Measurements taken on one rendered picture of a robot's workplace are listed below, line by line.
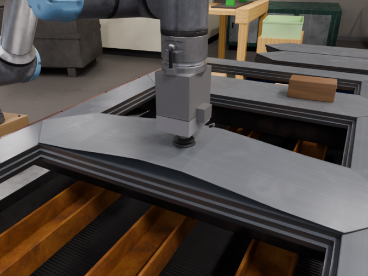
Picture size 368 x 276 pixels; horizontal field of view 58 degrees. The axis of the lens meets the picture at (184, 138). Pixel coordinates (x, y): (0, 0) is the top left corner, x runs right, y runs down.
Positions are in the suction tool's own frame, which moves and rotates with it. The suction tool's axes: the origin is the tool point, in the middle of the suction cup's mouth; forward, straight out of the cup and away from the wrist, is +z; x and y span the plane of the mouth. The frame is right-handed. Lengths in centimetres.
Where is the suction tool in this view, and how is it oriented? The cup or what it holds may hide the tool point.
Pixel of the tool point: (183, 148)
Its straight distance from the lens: 61.5
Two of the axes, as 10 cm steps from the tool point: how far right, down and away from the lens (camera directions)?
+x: -8.8, -2.1, 4.2
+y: 4.7, -3.9, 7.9
